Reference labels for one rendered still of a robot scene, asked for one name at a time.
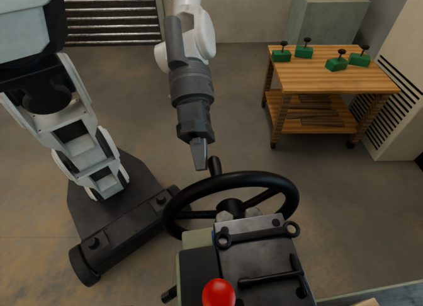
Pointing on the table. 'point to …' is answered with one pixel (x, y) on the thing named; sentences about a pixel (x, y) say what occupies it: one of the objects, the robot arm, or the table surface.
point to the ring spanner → (256, 234)
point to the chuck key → (276, 277)
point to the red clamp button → (218, 293)
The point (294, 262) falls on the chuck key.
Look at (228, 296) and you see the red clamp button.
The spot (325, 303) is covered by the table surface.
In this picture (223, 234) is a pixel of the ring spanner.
